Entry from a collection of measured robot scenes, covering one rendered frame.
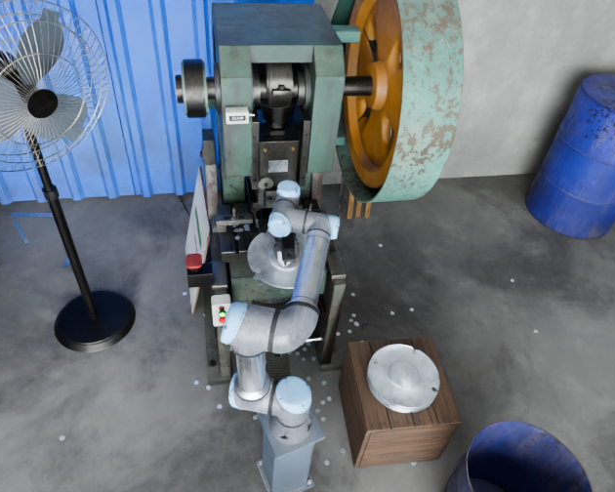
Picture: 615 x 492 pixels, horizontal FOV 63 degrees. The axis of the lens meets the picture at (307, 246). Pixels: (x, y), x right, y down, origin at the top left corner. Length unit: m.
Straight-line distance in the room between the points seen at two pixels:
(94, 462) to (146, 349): 0.56
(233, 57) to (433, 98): 0.61
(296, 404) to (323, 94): 1.00
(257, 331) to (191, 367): 1.26
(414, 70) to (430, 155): 0.26
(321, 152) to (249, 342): 0.77
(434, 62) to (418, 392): 1.24
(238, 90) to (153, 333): 1.46
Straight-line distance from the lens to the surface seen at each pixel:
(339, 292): 2.09
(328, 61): 1.69
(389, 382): 2.11
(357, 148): 2.06
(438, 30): 1.55
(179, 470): 2.34
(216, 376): 2.48
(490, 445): 2.21
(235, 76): 1.63
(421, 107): 1.51
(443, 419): 2.13
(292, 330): 1.32
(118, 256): 3.10
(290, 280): 1.85
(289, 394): 1.68
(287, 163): 1.87
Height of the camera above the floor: 2.15
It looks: 44 degrees down
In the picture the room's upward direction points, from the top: 6 degrees clockwise
